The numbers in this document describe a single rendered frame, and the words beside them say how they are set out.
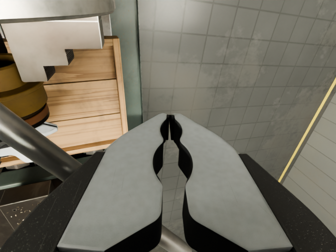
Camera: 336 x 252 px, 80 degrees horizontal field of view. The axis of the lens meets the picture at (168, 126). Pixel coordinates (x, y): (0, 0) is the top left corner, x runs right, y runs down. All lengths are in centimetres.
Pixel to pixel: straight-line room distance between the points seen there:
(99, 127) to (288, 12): 176
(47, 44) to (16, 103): 9
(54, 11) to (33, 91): 16
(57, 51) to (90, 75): 25
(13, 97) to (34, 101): 3
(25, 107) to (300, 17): 205
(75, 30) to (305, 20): 205
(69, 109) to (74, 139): 9
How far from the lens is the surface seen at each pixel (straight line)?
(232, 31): 173
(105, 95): 56
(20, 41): 31
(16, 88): 33
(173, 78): 159
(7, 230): 76
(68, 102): 57
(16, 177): 70
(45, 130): 37
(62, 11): 20
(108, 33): 54
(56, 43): 30
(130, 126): 103
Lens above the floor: 140
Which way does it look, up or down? 52 degrees down
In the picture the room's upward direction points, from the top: 148 degrees clockwise
